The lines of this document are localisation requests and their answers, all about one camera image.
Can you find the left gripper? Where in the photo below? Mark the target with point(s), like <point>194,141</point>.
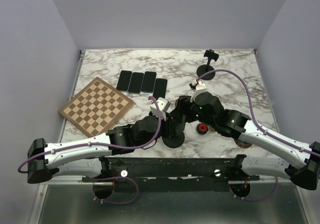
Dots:
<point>169,125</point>

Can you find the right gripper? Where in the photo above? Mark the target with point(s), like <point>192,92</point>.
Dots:
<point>188,118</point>

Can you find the black phone silver edge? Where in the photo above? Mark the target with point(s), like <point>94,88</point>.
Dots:
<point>160,88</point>

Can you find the black round-base clamp stand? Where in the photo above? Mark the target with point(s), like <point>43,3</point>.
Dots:
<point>205,68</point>

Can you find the dark phone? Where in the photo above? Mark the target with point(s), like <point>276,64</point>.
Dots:
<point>148,82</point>

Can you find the black phone teal edge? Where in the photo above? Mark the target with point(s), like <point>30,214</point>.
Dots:
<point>136,83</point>

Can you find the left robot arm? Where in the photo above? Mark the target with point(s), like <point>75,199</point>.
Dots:
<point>47,160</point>

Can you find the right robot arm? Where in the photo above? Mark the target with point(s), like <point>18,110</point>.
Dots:
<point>296,161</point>

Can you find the wooden disc phone stand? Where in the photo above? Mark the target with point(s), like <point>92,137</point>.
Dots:
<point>243,144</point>

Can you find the black red round cap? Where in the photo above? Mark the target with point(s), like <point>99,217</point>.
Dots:
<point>202,128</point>

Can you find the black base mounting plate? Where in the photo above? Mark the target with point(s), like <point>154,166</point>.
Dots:
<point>131,174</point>

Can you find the wooden chessboard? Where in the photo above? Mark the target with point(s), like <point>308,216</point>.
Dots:
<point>96,108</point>

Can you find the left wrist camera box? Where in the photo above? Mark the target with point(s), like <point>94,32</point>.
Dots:
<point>163,106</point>

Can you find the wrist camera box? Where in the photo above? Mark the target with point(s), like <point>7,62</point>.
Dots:
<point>163,106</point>
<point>198,88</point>

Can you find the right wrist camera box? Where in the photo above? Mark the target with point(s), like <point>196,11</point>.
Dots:
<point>198,88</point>

